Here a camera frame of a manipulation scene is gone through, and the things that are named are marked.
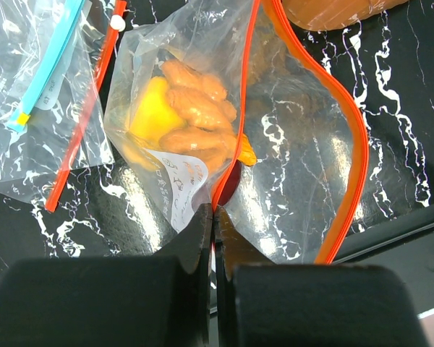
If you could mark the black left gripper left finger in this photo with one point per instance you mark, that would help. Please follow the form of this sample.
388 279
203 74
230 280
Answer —
156 300

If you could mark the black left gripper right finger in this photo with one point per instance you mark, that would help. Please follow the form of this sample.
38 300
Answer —
261 303

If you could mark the dark red apple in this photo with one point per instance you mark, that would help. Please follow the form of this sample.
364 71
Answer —
231 184

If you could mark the orange ginger piece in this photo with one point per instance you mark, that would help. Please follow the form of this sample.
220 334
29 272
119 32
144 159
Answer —
201 101

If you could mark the yellow bell pepper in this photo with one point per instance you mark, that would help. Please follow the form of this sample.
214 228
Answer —
154 117

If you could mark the orange zipper clear bag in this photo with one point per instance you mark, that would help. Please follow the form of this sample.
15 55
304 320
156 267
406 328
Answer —
301 139

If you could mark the blue zipper clear bag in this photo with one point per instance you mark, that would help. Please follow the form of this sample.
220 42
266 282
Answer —
47 58

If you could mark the orange plastic basket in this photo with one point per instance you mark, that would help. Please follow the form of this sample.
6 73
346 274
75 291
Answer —
322 15

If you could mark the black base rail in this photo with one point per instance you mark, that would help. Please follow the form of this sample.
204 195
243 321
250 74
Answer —
405 246

